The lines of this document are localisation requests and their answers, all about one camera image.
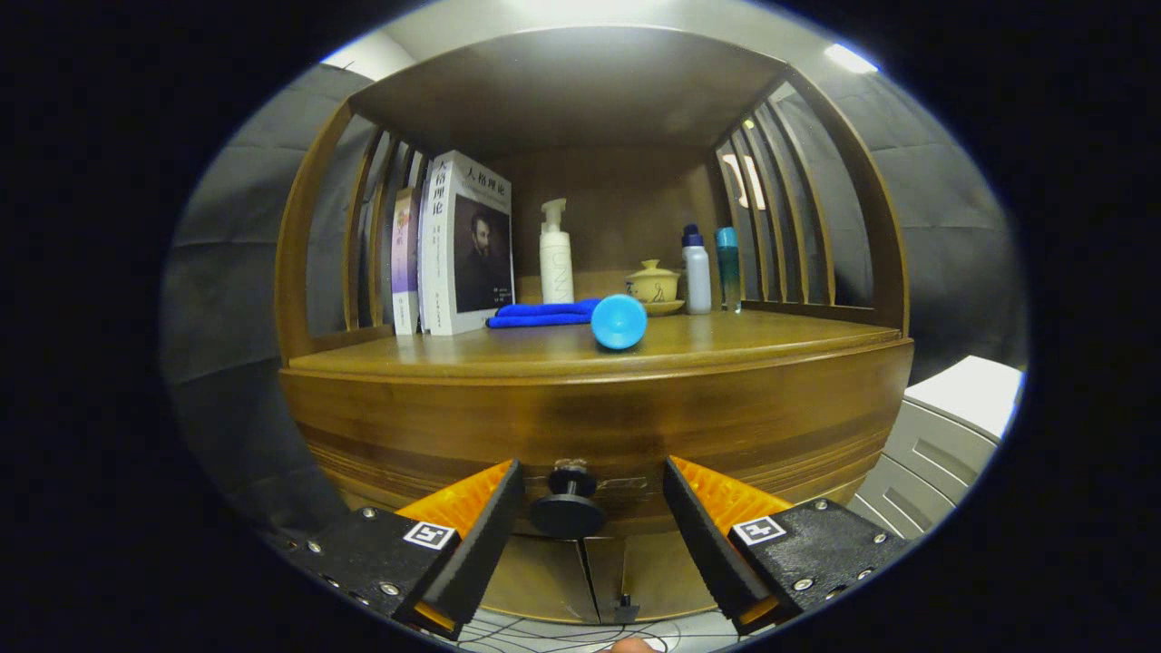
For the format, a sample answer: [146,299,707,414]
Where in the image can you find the white portrait book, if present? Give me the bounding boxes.
[418,150,516,337]

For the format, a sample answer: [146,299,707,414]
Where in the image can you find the black floor cables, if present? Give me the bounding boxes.
[454,608,727,653]

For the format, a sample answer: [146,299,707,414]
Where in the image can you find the wooden cabinet door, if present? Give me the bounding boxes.
[580,472,863,625]
[478,533,600,625]

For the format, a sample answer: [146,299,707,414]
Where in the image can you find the blue and white tube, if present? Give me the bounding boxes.
[590,294,649,351]

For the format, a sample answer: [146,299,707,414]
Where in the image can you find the black drawer knob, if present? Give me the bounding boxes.
[530,465,606,540]

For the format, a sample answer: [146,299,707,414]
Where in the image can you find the white pump bottle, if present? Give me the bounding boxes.
[539,199,576,306]

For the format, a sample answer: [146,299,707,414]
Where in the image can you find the white bottle with blue cap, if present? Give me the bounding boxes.
[681,224,713,316]

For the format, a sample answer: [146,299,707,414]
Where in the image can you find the wooden cabinet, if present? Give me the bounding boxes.
[275,25,915,627]

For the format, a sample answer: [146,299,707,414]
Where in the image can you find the small ceiling light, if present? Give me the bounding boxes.
[824,43,881,75]

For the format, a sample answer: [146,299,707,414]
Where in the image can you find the yellow lidded tea bowl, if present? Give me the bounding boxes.
[624,259,686,317]

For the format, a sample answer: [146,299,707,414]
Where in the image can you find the wooden countertop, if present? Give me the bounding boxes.
[288,299,906,380]

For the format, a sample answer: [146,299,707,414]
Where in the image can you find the wooden drawer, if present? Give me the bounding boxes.
[279,340,915,536]

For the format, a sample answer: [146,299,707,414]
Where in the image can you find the white filing cabinet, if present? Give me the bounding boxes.
[848,356,1026,541]

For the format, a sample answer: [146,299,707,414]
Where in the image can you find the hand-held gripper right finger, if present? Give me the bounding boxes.
[662,455,910,638]

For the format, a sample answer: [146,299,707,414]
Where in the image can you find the teal bottle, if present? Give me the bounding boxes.
[715,227,743,314]

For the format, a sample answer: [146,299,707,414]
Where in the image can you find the blue folded cloth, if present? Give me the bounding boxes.
[485,298,602,329]

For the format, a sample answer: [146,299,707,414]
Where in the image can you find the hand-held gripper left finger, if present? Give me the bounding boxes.
[284,458,526,641]

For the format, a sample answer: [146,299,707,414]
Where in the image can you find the purple book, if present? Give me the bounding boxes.
[391,187,423,336]

